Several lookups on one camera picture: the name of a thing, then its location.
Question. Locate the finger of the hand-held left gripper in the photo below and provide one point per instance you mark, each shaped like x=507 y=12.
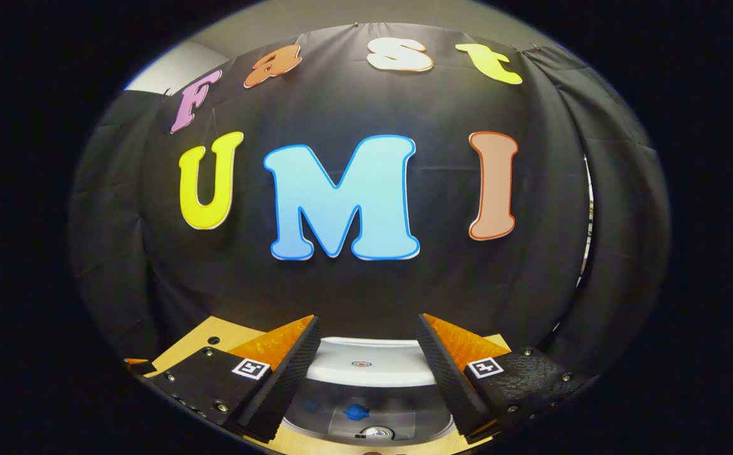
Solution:
x=142 y=368

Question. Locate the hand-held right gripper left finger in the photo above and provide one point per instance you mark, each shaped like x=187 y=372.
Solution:
x=290 y=379

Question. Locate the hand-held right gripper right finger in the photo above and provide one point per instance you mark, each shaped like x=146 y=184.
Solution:
x=445 y=379

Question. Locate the white desktop garbage bin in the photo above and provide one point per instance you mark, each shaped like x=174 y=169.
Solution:
x=392 y=363

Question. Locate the blue paper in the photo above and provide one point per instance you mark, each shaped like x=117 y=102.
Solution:
x=355 y=412

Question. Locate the blue pop can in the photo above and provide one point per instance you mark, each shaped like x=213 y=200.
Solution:
x=376 y=433

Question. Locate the wooden desktop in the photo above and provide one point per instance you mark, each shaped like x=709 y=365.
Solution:
x=234 y=332

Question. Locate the black backdrop cloth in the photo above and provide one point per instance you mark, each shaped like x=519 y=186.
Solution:
x=341 y=291

